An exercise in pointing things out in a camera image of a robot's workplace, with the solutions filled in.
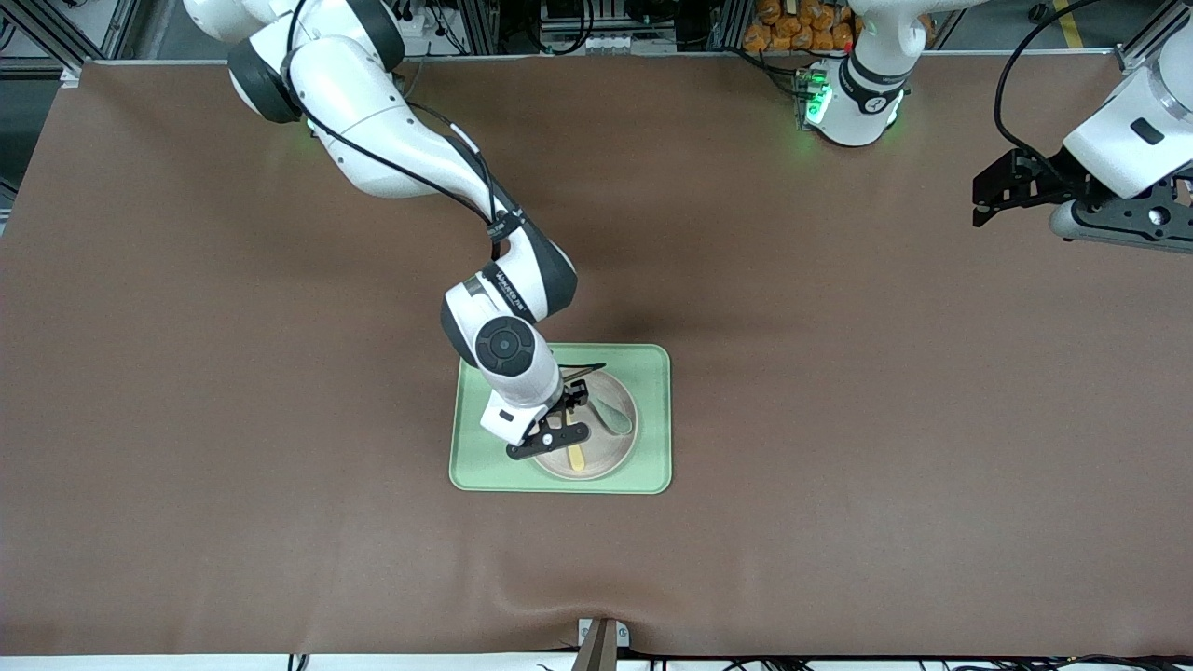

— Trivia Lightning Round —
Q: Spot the pale green plastic spoon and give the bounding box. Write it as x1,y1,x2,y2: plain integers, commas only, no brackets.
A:
590,390,635,437

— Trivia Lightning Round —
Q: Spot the light green rectangular tray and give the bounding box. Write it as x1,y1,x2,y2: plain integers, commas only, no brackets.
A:
449,342,673,495

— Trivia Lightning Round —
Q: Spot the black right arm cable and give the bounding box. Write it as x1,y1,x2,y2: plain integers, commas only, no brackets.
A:
284,0,528,267

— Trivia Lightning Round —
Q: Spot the aluminium frame profile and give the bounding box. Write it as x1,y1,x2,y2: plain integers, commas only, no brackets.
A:
0,0,141,75

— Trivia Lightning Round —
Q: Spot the grey metal camera mount bracket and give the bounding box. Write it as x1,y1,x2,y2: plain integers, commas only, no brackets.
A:
576,617,632,671

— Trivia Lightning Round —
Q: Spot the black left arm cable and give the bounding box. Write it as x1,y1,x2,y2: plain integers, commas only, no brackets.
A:
994,0,1110,178

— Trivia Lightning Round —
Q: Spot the white round plate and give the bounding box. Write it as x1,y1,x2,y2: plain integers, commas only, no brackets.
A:
531,371,640,483

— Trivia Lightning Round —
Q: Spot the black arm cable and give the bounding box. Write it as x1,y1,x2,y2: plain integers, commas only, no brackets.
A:
284,0,528,267
994,0,1110,178

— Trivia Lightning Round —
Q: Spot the brown table mat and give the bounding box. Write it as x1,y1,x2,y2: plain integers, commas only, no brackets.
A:
0,54,1193,659

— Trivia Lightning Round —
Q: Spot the orange bread rolls pile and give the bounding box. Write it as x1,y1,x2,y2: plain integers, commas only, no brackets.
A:
743,0,858,54

